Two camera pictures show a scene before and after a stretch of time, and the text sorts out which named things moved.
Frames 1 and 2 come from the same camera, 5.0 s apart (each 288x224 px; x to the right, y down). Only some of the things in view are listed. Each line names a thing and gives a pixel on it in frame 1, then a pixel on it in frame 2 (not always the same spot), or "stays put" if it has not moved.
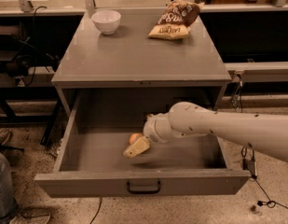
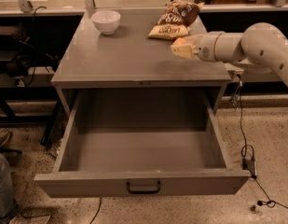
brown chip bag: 177,17 stays put
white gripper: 152,129 -> 205,48
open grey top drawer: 91,162 stays put
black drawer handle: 143,192 stays put
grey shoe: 32,216 stays put
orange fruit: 134,138 -> 180,41
